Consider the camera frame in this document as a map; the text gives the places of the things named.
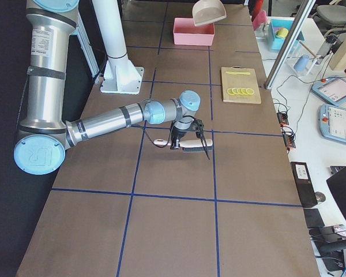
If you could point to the teach pendant tablet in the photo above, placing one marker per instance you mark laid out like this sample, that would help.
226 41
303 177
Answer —
332 90
332 122

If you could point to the beige plastic dustpan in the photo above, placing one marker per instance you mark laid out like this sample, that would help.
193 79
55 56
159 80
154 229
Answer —
205 12

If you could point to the blue plastic cup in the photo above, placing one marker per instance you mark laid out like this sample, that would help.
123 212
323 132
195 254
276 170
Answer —
301 63

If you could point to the lemon slice three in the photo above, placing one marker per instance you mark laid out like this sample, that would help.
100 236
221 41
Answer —
239 91

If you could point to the pink plastic bin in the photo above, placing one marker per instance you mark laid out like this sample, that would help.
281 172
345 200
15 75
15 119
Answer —
186 33

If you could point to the lemon slice one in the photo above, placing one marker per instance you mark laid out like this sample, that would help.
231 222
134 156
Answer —
230 91

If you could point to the clear plastic container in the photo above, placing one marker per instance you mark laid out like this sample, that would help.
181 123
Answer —
298 51

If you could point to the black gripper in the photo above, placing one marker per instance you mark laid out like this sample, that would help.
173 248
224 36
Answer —
177 135

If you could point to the teach pendant tablet near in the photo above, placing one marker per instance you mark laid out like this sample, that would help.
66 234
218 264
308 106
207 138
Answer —
332 122

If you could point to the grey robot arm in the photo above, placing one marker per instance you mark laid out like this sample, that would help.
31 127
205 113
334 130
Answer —
53 123

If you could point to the teach pendant tablet far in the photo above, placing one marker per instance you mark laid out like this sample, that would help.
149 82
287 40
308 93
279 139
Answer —
332 90

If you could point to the aluminium frame post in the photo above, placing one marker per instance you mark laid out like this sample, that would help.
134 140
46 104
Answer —
303 13

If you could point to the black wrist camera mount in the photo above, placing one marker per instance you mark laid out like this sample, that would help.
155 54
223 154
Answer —
197 127

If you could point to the wooden cutting board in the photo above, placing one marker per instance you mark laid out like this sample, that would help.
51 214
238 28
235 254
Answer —
240 81

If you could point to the black box device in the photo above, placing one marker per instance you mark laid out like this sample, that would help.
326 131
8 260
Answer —
303 184

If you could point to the yellow plastic cup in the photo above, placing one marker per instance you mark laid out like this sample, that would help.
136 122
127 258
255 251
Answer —
282 33

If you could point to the white handled black brush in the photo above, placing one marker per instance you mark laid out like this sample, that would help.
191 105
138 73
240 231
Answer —
189 145

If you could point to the teal tray of blocks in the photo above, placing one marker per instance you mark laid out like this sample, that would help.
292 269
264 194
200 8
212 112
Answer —
273 42

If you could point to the white camera pole mount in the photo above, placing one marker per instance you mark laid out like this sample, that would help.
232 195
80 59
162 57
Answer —
120 75

